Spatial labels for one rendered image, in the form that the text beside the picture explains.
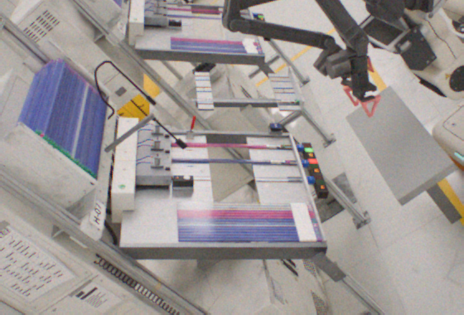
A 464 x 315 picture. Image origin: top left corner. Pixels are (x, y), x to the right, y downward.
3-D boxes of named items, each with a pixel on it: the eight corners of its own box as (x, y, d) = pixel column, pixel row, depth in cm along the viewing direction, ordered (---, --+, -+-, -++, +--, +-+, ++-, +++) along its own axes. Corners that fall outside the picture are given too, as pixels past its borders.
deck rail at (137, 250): (322, 254, 204) (326, 242, 201) (324, 259, 203) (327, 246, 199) (120, 255, 194) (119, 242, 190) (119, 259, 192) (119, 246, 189)
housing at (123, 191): (137, 144, 248) (138, 117, 240) (133, 223, 209) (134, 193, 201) (118, 144, 247) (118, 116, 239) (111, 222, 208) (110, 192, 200)
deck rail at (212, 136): (288, 143, 259) (290, 133, 256) (289, 147, 258) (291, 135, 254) (128, 139, 249) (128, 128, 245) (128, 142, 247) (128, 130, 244)
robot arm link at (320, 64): (330, 36, 215) (321, 32, 222) (310, 60, 216) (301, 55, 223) (350, 56, 220) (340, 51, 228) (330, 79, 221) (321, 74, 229)
